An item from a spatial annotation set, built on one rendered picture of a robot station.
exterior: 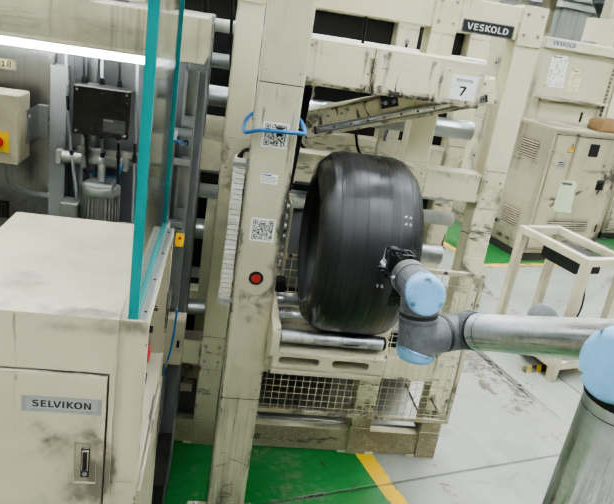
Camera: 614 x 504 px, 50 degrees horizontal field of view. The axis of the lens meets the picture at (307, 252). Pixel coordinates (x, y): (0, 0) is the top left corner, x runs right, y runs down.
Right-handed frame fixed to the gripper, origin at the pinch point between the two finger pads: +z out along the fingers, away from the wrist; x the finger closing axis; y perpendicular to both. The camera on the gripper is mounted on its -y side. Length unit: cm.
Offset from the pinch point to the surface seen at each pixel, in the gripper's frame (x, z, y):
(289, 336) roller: 21.8, 18.1, -30.7
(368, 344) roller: -3.6, 18.0, -31.1
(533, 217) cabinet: -240, 388, -34
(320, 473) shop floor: -9, 78, -115
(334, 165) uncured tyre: 15.1, 20.6, 23.3
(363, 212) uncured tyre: 7.6, 5.7, 12.6
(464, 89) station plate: -28, 42, 51
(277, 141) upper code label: 33.1, 18.6, 28.2
